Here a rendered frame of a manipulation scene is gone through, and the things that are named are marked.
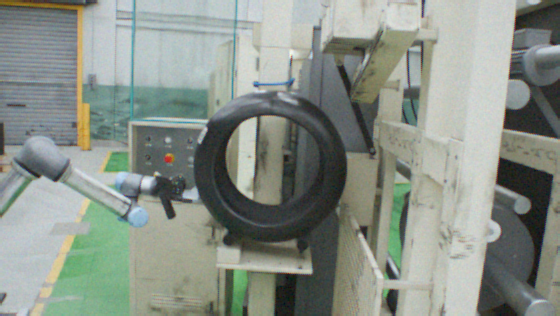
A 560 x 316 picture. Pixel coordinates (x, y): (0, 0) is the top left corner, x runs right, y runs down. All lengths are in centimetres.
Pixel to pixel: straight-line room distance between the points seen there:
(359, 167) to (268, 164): 40
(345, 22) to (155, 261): 173
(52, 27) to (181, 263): 889
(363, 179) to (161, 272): 127
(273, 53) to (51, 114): 923
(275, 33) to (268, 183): 66
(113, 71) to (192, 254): 846
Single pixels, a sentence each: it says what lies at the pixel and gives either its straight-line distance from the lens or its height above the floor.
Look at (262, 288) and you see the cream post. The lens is 220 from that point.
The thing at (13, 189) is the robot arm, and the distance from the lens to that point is 177.
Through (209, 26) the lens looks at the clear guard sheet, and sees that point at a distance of 241.
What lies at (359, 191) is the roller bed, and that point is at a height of 106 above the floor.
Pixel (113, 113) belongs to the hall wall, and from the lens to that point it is 1072.
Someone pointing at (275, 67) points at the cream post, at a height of 157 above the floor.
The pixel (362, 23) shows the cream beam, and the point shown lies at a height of 168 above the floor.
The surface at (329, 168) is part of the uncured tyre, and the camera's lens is 162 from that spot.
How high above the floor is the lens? 147
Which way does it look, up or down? 9 degrees down
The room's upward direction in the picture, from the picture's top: 3 degrees clockwise
